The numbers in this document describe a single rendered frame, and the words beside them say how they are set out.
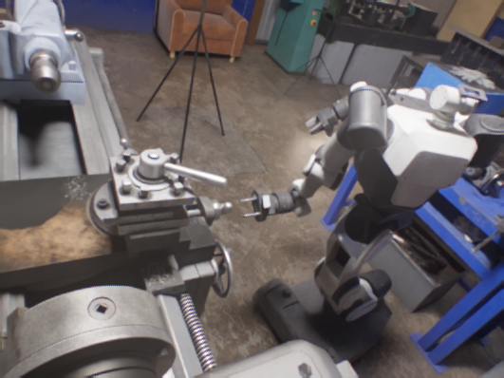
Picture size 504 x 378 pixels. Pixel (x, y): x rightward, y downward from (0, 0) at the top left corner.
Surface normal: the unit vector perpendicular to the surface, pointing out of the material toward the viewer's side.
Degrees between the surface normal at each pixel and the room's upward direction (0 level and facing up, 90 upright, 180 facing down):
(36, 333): 29
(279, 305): 45
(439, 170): 90
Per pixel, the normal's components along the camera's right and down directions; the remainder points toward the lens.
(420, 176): 0.15, 0.65
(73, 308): 0.16, -0.73
